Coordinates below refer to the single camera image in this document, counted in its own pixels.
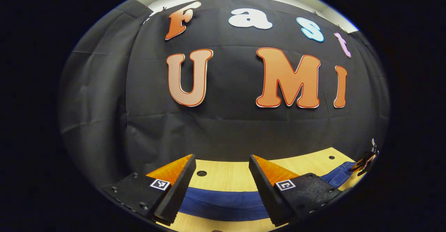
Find black backdrop cloth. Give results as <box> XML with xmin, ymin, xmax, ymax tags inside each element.
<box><xmin>57</xmin><ymin>0</ymin><xmax>391</xmax><ymax>187</ymax></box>

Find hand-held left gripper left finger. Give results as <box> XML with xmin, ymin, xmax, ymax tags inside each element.
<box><xmin>100</xmin><ymin>154</ymin><xmax>197</xmax><ymax>225</ymax></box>

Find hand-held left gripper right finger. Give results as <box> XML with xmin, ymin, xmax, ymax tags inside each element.
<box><xmin>248</xmin><ymin>154</ymin><xmax>344</xmax><ymax>227</ymax></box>

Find blue denim jeans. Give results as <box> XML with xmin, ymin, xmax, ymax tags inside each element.
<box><xmin>178</xmin><ymin>161</ymin><xmax>359</xmax><ymax>222</ymax></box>

